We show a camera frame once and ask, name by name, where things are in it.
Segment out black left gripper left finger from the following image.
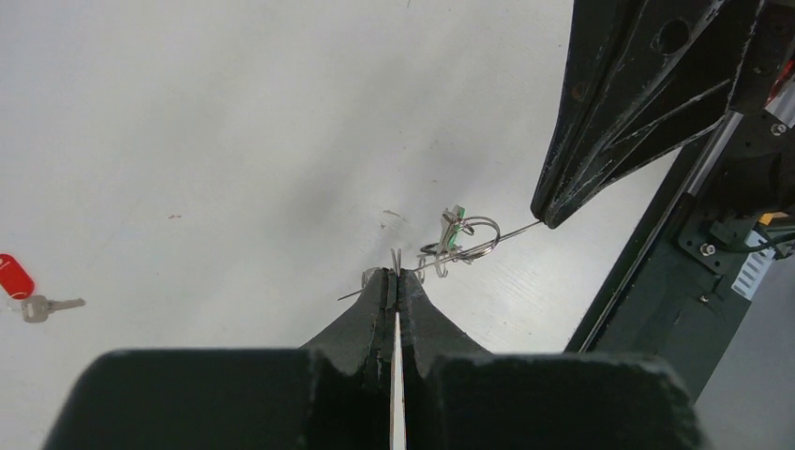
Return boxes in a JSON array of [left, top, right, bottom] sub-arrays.
[[45, 269, 397, 449]]

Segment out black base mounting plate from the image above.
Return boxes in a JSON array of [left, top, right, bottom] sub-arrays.
[[563, 112, 777, 402]]

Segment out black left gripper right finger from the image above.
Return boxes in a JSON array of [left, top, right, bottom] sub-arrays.
[[397, 271, 705, 449]]

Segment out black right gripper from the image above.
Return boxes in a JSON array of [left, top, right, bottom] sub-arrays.
[[531, 1, 794, 228]]

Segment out key with green tag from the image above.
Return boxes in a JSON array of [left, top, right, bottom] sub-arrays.
[[419, 204, 502, 278]]

